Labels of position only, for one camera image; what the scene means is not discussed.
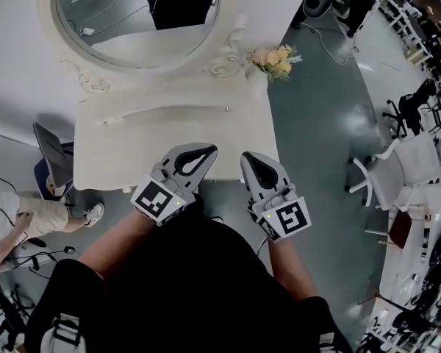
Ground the oval mirror with ornate frame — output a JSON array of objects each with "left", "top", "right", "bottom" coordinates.
[{"left": 39, "top": 0, "right": 248, "bottom": 95}]

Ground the white floor cable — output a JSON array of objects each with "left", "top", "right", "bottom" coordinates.
[{"left": 300, "top": 20, "right": 359, "bottom": 65}]

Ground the person's black shirt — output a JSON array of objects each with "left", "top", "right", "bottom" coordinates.
[{"left": 24, "top": 193, "right": 354, "bottom": 353}]

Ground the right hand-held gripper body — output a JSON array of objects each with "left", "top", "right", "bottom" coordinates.
[{"left": 246, "top": 183, "right": 314, "bottom": 244}]

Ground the dark brown stool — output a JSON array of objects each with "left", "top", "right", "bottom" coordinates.
[{"left": 387, "top": 210, "right": 415, "bottom": 250}]

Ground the white office chair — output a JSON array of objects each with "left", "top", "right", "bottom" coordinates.
[{"left": 344, "top": 130, "right": 441, "bottom": 213}]

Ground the person's right forearm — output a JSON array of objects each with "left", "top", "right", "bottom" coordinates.
[{"left": 266, "top": 233, "right": 321, "bottom": 303}]

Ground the grey shoulder strap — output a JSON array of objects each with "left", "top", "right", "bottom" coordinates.
[
  {"left": 40, "top": 313, "right": 87, "bottom": 353},
  {"left": 318, "top": 331, "right": 343, "bottom": 353}
]

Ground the grey-backed office chair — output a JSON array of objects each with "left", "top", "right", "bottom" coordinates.
[{"left": 32, "top": 121, "right": 76, "bottom": 202}]

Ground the pale yellow flower bouquet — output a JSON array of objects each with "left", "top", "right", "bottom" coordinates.
[{"left": 246, "top": 44, "right": 303, "bottom": 84}]

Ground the black power adapter cable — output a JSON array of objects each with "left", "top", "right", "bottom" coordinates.
[{"left": 7, "top": 246, "right": 79, "bottom": 271}]

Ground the white desk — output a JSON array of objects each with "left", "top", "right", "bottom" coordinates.
[{"left": 380, "top": 0, "right": 434, "bottom": 71}]

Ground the person's left forearm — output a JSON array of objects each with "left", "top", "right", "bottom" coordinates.
[{"left": 79, "top": 207, "right": 159, "bottom": 281}]

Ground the white vanity dressing table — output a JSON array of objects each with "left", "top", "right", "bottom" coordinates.
[{"left": 72, "top": 74, "right": 281, "bottom": 194}]

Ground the black office chair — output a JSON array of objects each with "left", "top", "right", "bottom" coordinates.
[{"left": 381, "top": 78, "right": 439, "bottom": 139}]

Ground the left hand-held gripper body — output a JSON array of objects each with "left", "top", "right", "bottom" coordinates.
[{"left": 129, "top": 159, "right": 196, "bottom": 228}]

